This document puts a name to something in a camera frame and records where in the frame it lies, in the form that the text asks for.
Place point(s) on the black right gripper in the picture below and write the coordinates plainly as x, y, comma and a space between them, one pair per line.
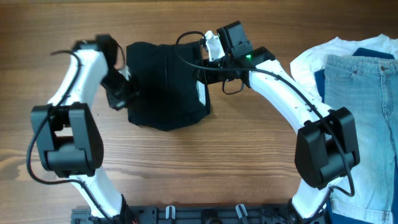
204, 71

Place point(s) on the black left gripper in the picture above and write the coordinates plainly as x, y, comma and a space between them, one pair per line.
117, 102

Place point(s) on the black shorts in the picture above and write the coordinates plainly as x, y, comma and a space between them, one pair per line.
169, 95

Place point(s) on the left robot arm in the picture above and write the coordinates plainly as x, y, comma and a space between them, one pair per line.
66, 146

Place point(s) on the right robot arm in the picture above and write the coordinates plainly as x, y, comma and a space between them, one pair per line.
326, 146

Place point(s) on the white t-shirt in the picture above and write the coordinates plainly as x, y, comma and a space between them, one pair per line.
304, 67

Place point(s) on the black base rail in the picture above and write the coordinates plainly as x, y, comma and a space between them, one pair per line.
273, 213

